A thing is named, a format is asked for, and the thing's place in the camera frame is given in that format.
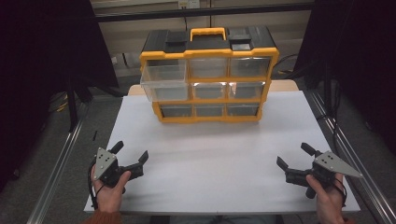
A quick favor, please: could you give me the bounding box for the set of closed clear drawers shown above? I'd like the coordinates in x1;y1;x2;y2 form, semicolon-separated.
159;56;272;119

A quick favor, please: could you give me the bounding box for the person's left hand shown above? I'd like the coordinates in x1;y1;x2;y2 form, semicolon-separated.
91;170;133;215

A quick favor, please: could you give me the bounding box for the yellow and black organizer cabinet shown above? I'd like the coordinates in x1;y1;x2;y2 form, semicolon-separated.
138;26;280;124

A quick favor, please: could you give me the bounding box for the person's right hand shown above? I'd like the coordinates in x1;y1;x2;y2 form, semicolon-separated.
305;173;346;224

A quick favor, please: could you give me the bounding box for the yellow floor cable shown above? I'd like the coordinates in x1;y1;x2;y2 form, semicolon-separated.
49;92;70;114

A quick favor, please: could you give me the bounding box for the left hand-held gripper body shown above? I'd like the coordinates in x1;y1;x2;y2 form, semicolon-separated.
92;147;145;189

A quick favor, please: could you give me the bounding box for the black floor cable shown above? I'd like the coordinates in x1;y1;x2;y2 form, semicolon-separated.
272;53;301;77

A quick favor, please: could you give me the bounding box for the black curtain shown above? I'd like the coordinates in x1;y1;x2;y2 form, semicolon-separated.
292;0;396;155
0;0;120;191

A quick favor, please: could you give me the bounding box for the aluminium floor rail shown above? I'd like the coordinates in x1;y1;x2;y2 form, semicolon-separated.
25;119;86;224
305;89;396;224

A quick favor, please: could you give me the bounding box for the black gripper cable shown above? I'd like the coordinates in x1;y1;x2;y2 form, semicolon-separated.
87;158;99;211
333;177;347;207

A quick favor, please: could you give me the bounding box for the black stand leg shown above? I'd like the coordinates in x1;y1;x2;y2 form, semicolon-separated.
65;73;79;133

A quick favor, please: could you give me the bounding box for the white wall socket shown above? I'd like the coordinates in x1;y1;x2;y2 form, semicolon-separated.
177;0;201;10

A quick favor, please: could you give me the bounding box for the pulled-out clear plastic drawer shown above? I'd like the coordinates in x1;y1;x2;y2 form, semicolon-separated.
139;59;190;103

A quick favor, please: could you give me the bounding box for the black horizontal bar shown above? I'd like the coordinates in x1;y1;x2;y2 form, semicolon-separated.
94;2;315;23

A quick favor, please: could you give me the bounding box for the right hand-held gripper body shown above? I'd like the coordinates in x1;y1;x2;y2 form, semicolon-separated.
285;150;364;200

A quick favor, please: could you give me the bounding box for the white board sheet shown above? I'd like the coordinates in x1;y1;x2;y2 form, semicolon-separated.
83;90;361;215

